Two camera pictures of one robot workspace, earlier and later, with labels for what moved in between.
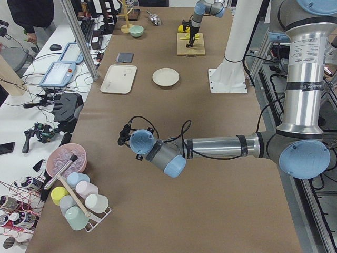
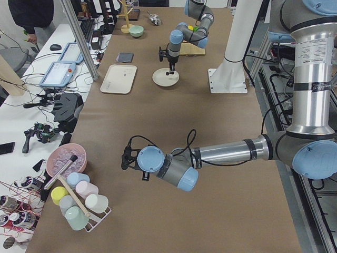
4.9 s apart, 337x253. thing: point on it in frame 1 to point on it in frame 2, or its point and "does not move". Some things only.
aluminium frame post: [80, 39] does not move
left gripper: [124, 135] to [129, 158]
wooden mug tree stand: [125, 28] does not move
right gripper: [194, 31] to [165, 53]
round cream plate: [165, 76] does not move
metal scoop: [155, 19] does not move
